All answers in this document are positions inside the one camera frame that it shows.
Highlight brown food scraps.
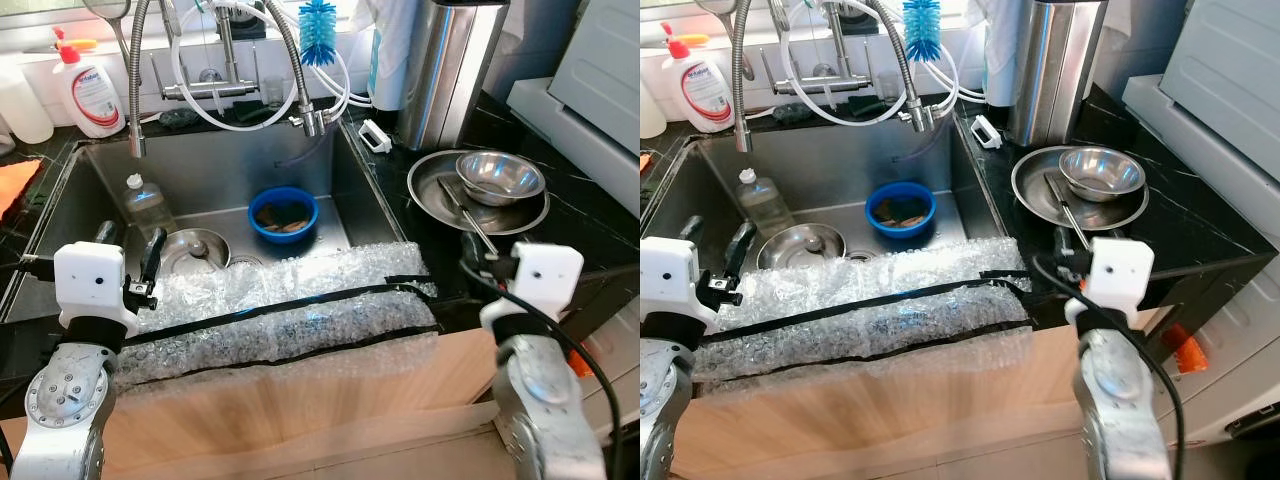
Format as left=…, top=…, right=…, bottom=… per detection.
left=875, top=195, right=928, bottom=228
left=257, top=200, right=311, bottom=233

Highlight clear bubble wrap padding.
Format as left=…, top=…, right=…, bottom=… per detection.
left=110, top=240, right=441, bottom=386
left=695, top=235, right=1041, bottom=381

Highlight looped white plastic tube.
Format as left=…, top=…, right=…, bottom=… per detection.
left=172, top=5, right=301, bottom=133
left=780, top=0, right=911, bottom=128

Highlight long steel spoon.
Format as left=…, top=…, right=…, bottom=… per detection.
left=437, top=178, right=499, bottom=258
left=1043, top=173, right=1093, bottom=253

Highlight braided metal hose with fitting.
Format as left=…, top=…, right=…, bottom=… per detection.
left=850, top=0, right=936, bottom=133
left=240, top=0, right=326, bottom=138

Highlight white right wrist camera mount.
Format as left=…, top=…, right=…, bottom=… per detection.
left=1065, top=237, right=1156, bottom=326
left=480, top=243, right=586, bottom=336

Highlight metal mesh strainer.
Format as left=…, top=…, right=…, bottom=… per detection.
left=690, top=0, right=746, bottom=56
left=80, top=0, right=136, bottom=61

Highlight light wooden cabinet front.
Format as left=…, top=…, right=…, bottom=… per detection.
left=670, top=325, right=1171, bottom=480
left=0, top=330, right=561, bottom=480

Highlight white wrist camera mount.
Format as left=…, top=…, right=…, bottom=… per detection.
left=1065, top=237, right=1156, bottom=326
left=640, top=237, right=723, bottom=336
left=53, top=241, right=141, bottom=339
left=480, top=243, right=586, bottom=336

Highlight translucent white plastic bottle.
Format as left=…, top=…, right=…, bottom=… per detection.
left=640, top=75, right=669, bottom=139
left=0, top=55, right=54, bottom=146

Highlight large round steel plate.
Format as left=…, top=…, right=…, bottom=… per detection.
left=1010, top=146, right=1149, bottom=233
left=407, top=150, right=551, bottom=236

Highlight white cloth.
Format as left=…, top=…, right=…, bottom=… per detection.
left=965, top=0, right=1031, bottom=36
left=350, top=0, right=421, bottom=41

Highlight steel spring faucet hose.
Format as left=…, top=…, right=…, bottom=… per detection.
left=127, top=0, right=171, bottom=159
left=733, top=0, right=781, bottom=153

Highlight thin white water tubes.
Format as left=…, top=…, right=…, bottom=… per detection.
left=310, top=40, right=373, bottom=109
left=920, top=35, right=986, bottom=104

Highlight white water filter teal label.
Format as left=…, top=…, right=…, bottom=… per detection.
left=985, top=10, right=1021, bottom=109
left=365, top=15, right=411, bottom=116

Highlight round stainless steel bowl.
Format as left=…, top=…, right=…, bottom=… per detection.
left=1058, top=147, right=1146, bottom=203
left=456, top=151, right=547, bottom=208

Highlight white soap bottle red pump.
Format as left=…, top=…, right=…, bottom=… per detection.
left=50, top=27, right=126, bottom=139
left=660, top=22, right=736, bottom=134

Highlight chrome sink tap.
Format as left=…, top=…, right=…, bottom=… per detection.
left=760, top=10, right=881, bottom=101
left=150, top=15, right=271, bottom=106

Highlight tall stainless steel canister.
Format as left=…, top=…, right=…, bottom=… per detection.
left=1005, top=0, right=1111, bottom=148
left=395, top=0, right=511, bottom=151

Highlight stainless steel sink basin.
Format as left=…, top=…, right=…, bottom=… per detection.
left=640, top=115, right=1016, bottom=321
left=0, top=120, right=406, bottom=326

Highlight blue plastic bowl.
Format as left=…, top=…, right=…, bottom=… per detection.
left=247, top=186, right=319, bottom=244
left=865, top=181, right=938, bottom=239

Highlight white countertop appliance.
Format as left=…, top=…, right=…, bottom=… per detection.
left=1120, top=0, right=1280, bottom=216
left=507, top=0, right=641, bottom=216

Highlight clear plastic bottle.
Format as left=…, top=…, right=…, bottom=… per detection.
left=122, top=173, right=179, bottom=241
left=735, top=168, right=796, bottom=238

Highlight blue bristle bottle brush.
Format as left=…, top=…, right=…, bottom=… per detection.
left=902, top=0, right=944, bottom=63
left=297, top=0, right=339, bottom=68

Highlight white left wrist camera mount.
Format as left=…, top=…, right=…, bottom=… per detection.
left=640, top=237, right=723, bottom=336
left=53, top=241, right=141, bottom=339

